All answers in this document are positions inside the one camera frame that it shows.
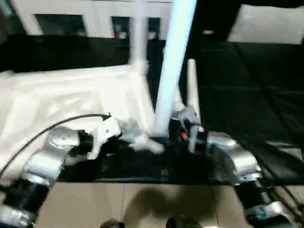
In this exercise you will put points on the white plastic table leg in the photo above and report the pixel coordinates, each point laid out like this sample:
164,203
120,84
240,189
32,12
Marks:
192,83
137,35
179,97
173,59

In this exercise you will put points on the white plastic table top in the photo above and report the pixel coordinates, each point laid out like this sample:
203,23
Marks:
59,95

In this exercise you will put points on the pale panel with holes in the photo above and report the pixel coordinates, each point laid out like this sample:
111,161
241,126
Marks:
268,23

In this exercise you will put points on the black quilted mat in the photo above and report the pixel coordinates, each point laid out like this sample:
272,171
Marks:
237,83

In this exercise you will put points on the white sideboard with glass doors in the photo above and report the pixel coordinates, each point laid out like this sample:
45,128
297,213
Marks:
99,9

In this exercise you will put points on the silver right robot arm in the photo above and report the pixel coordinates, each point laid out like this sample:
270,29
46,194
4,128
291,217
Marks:
242,156

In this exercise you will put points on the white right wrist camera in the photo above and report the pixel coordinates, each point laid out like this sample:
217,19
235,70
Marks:
190,116

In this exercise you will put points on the small gold label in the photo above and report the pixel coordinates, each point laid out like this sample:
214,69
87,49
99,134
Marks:
208,31

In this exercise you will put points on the grey brown curtain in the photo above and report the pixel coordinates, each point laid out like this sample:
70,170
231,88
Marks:
4,23

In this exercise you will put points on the black cabinet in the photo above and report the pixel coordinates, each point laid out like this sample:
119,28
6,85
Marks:
213,14

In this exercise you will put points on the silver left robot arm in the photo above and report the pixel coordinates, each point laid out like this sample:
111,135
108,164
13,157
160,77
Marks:
42,164

